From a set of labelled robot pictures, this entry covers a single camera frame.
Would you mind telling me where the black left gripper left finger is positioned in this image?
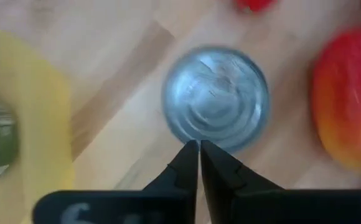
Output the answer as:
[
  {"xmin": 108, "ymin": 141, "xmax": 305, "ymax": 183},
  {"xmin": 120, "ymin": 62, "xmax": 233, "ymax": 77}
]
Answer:
[{"xmin": 141, "ymin": 139, "xmax": 199, "ymax": 224}]

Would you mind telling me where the yellow plastic bin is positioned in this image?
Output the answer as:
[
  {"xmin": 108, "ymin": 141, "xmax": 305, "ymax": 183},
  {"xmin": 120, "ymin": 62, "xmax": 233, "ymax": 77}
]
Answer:
[{"xmin": 0, "ymin": 29, "xmax": 75, "ymax": 224}]

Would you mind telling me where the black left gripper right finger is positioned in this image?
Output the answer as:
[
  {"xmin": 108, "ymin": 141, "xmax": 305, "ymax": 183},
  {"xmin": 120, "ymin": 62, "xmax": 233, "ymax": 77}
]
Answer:
[{"xmin": 200, "ymin": 139, "xmax": 284, "ymax": 224}]

